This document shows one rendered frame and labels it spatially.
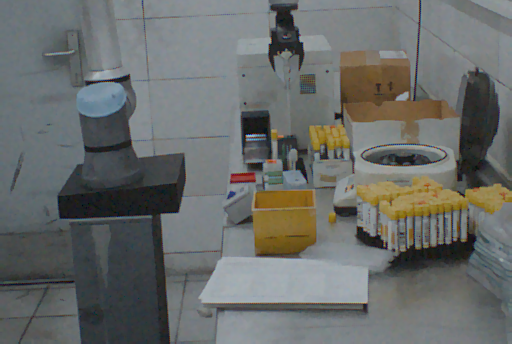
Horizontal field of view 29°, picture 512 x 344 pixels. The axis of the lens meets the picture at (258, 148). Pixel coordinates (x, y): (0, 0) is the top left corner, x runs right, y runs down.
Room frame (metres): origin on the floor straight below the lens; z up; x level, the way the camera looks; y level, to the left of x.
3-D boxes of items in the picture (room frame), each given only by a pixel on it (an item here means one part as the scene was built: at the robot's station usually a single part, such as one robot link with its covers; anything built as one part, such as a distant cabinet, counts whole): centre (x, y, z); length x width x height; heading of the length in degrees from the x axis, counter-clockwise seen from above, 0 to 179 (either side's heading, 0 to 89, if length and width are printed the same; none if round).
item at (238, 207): (2.13, 0.03, 0.92); 0.13 x 0.07 x 0.08; 90
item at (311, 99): (2.86, -0.09, 1.03); 0.31 x 0.27 x 0.30; 0
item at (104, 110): (2.31, 0.37, 1.11); 0.13 x 0.12 x 0.14; 0
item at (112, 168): (2.30, 0.36, 0.99); 0.15 x 0.15 x 0.10
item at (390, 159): (2.20, -0.34, 0.97); 0.15 x 0.15 x 0.07
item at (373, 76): (3.26, -0.41, 0.97); 0.31 x 0.23 x 0.18; 173
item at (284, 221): (1.97, -0.05, 0.92); 0.13 x 0.13 x 0.10; 87
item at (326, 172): (2.47, -0.19, 0.91); 0.20 x 0.10 x 0.07; 0
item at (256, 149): (2.67, 0.00, 0.92); 0.21 x 0.07 x 0.05; 0
